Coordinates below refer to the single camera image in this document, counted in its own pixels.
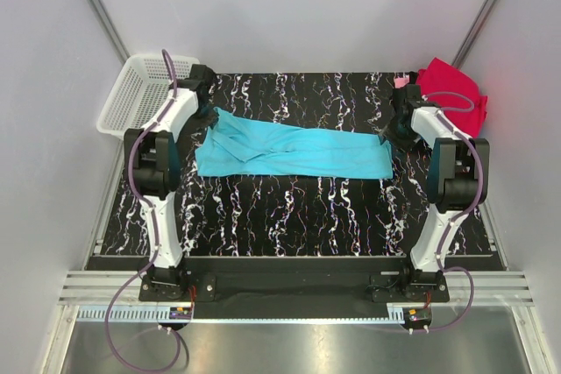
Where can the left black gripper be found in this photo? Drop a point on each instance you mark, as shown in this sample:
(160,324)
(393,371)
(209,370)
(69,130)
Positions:
(210,118)

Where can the white plastic basket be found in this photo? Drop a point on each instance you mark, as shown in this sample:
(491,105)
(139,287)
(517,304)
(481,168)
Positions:
(137,96)

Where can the corner metal post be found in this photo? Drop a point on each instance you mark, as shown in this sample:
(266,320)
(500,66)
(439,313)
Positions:
(476,28)
(109,29)

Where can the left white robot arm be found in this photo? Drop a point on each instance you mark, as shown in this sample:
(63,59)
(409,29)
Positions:
(153,165)

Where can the pink paper tag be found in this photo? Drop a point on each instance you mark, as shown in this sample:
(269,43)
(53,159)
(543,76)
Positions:
(400,82)

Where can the right corner metal post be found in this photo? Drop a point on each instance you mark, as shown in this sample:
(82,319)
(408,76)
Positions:
(476,28)

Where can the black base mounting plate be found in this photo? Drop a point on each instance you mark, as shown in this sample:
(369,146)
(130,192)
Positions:
(294,289)

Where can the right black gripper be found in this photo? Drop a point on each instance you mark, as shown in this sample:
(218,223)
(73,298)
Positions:
(399,144)

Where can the left corner metal post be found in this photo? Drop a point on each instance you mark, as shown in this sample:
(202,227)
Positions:
(109,29)

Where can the cyan t shirt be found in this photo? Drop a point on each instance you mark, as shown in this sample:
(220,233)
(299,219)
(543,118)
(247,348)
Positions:
(239,146)

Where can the folded red t shirt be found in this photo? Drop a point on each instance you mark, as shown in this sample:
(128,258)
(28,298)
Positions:
(456,93)

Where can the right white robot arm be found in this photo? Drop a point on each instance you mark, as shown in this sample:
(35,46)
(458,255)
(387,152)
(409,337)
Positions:
(457,179)

